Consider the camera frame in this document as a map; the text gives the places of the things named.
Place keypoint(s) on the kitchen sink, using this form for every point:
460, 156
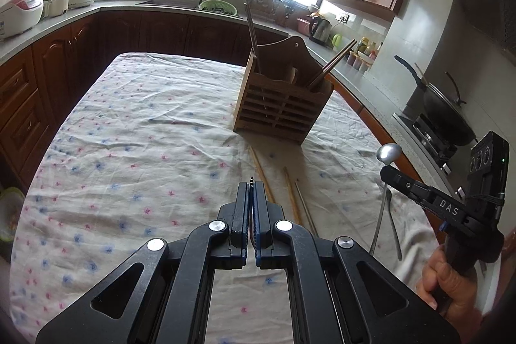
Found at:
169, 3

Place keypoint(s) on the pink container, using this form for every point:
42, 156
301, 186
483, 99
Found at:
303, 26

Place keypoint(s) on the green colander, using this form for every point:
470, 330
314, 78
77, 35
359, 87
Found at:
217, 6

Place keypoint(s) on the metal chopstick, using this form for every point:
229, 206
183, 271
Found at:
255, 45
252, 33
304, 207

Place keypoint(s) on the metal spoon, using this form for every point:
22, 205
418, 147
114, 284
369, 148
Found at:
389, 153

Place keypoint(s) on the gas stove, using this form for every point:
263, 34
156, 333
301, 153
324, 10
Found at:
433, 144

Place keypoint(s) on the person's right hand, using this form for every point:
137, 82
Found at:
443, 291

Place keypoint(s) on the wooden spatula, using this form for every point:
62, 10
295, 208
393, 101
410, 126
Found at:
420, 70

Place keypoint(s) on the electric kettle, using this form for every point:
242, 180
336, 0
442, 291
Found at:
320, 29

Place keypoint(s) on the jar with yellow lid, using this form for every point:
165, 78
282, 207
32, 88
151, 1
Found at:
364, 45

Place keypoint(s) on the green cup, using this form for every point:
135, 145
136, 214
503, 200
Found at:
337, 41

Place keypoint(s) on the wooden utensil holder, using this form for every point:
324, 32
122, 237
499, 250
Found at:
282, 114

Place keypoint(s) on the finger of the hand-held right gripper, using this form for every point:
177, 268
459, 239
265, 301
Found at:
407, 187

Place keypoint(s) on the row of spice containers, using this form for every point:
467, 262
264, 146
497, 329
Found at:
358, 61

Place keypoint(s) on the dark metal tap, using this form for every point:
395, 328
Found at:
287, 11

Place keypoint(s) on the black wok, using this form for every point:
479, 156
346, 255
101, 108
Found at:
447, 118

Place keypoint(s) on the red and white rice cooker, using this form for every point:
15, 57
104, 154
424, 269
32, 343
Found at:
20, 11

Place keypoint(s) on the glass wok lid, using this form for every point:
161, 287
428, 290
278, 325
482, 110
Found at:
445, 92

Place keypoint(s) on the grey kitchen countertop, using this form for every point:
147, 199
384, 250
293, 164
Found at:
363, 86

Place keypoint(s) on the wooden lower cabinets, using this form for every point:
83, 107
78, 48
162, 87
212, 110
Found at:
48, 66

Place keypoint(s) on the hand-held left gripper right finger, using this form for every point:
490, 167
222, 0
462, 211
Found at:
258, 215

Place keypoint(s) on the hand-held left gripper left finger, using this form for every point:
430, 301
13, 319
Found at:
245, 215

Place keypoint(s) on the wall outlet with plug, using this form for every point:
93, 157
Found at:
343, 18

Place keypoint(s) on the floral white tablecloth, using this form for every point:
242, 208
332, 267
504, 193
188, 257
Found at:
141, 134

